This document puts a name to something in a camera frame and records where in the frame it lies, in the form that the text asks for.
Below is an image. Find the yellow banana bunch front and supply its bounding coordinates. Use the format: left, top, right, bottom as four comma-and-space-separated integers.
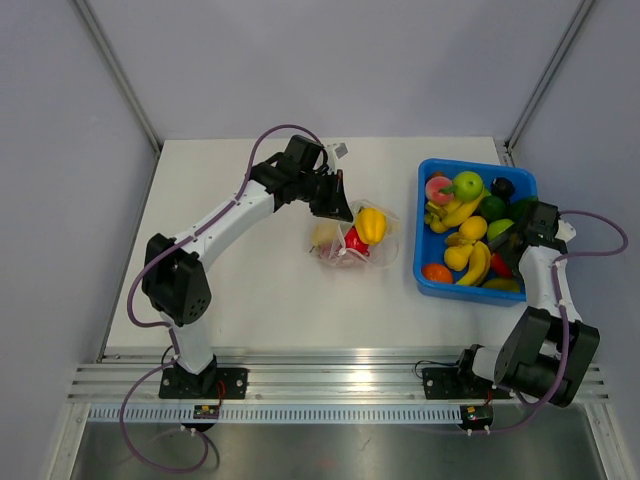
455, 241, 491, 287

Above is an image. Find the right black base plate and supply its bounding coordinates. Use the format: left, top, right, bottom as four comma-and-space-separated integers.
414, 363, 511, 401

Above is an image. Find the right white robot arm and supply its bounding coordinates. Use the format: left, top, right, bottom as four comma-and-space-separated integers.
453, 201, 600, 408

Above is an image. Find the right small circuit board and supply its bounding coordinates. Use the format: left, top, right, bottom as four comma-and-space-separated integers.
460, 404, 494, 430

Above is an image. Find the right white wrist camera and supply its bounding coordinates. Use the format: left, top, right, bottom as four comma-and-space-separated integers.
556, 219, 577, 243

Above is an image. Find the dark green avocado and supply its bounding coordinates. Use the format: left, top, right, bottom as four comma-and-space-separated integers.
478, 195, 507, 223

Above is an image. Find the left small circuit board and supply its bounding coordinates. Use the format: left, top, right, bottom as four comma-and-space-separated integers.
193, 405, 221, 420

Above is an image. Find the green cucumber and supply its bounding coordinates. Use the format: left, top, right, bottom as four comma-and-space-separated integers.
507, 196, 538, 222

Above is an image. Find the orange persimmon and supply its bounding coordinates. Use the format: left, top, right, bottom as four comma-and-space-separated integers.
421, 263, 453, 284

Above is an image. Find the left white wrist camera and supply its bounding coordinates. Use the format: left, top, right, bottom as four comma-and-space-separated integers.
324, 142, 348, 173

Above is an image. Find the small yellow banana bunch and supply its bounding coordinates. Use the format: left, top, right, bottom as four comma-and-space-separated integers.
425, 194, 485, 234

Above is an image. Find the aluminium rail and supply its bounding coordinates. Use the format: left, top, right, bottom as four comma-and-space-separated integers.
67, 348, 611, 405

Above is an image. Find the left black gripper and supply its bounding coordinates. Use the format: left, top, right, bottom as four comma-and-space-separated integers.
296, 168, 353, 222

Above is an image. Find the pink peach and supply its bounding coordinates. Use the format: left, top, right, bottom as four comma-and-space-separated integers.
425, 172, 454, 206

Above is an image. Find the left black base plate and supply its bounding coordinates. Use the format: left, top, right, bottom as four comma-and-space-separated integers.
158, 367, 248, 400

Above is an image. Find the left aluminium frame post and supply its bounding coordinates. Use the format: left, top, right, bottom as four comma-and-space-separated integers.
69, 0, 163, 158

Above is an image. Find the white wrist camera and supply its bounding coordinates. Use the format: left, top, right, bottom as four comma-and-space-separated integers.
324, 142, 348, 173
556, 219, 577, 243

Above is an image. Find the light green lime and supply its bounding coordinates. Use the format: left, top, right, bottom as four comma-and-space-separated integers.
486, 218, 514, 242

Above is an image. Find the clear zip top bag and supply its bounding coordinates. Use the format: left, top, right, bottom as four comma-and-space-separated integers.
309, 200, 401, 269

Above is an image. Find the yellow lemon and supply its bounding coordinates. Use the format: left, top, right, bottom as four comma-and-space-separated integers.
458, 215, 488, 241

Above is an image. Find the white slotted cable duct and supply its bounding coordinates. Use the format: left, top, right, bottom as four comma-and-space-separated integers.
88, 403, 461, 425

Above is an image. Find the pale yellow pear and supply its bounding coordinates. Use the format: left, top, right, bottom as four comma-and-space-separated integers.
311, 223, 342, 251

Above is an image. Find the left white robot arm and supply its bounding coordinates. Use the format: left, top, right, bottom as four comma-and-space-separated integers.
141, 135, 353, 399

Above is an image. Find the green apple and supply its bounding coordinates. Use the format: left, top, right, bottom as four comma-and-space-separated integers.
452, 171, 484, 203

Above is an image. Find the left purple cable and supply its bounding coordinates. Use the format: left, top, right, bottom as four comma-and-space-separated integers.
118, 124, 324, 473

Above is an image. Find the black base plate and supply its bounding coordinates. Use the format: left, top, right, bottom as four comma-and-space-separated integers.
414, 363, 511, 401
158, 367, 248, 400

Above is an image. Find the small circuit board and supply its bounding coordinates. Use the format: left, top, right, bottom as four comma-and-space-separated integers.
460, 404, 494, 430
193, 405, 221, 420

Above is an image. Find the dark purple mangosteen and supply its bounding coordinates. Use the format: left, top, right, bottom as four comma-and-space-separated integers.
490, 177, 515, 201

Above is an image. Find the blue plastic bin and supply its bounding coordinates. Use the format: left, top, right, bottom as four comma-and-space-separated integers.
413, 158, 538, 306

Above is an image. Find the aluminium frame post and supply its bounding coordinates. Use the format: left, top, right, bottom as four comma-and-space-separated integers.
504, 0, 599, 155
69, 0, 163, 158

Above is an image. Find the red apple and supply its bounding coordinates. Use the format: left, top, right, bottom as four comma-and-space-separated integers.
344, 227, 370, 257

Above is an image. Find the right aluminium frame post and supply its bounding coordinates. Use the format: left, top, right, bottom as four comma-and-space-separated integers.
504, 0, 599, 155

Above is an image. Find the yellow bell pepper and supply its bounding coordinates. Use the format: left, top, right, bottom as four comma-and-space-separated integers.
354, 207, 387, 245

